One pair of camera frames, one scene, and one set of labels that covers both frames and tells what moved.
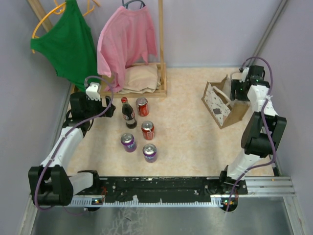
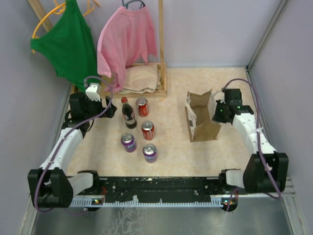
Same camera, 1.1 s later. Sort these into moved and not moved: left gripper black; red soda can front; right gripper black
Moved: right gripper black
Not moved: red soda can front; left gripper black
